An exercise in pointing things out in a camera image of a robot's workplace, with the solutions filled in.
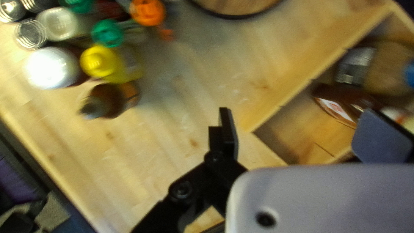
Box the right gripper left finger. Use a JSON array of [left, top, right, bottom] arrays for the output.
[[131, 107, 248, 233]]

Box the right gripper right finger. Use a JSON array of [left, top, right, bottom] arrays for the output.
[[352, 108, 414, 164]]

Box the brown sauce bottle cream cap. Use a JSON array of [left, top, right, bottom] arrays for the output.
[[310, 82, 414, 133]]

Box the small brown sauce bottle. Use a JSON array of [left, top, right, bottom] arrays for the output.
[[79, 81, 141, 120]]

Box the yellow mustard bottle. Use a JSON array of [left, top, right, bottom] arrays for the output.
[[79, 44, 144, 85]]

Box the baby food pouch orange cap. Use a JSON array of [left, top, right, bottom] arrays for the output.
[[129, 0, 177, 43]]

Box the baby food pouch green cap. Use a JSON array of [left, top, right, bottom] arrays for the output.
[[91, 19, 149, 49], [58, 0, 97, 14]]

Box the red sauce bottle white cap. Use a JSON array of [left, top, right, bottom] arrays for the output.
[[23, 45, 91, 91]]

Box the tan dressing bottle blue cap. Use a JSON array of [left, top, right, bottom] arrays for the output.
[[335, 39, 414, 98]]

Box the wooden box with divider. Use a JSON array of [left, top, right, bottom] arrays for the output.
[[239, 0, 414, 165]]

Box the jar with cream lid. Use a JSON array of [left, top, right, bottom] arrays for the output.
[[36, 6, 85, 43]]

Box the round black wire rack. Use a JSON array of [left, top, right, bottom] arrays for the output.
[[188, 0, 285, 20]]

